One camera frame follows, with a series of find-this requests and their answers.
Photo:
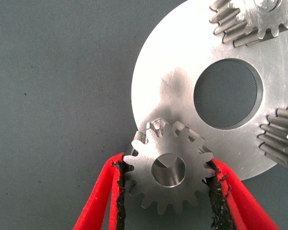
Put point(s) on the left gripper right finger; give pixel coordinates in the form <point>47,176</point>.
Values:
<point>240,201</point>

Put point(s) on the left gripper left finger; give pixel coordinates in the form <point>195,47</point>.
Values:
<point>98,198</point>

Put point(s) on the small steel gear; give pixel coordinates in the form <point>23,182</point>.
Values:
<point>168,194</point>
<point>280,141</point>
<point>244,21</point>

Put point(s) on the dark grey table cloth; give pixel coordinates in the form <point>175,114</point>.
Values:
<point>50,95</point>

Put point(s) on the round metal plate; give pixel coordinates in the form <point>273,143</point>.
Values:
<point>177,60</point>

